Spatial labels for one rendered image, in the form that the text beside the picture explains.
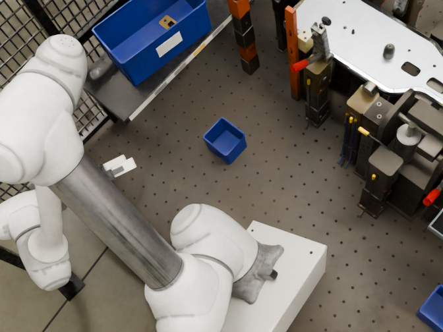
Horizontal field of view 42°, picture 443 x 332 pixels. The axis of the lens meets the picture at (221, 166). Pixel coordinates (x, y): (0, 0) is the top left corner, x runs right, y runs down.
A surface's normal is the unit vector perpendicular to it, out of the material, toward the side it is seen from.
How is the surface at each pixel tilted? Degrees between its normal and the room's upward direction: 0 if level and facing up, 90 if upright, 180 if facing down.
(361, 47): 0
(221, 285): 57
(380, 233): 0
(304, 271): 45
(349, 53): 0
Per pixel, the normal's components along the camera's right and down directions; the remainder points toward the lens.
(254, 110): -0.14, -0.36
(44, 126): 0.85, -0.15
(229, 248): 0.66, -0.35
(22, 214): 0.13, -0.39
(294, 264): -0.67, -0.61
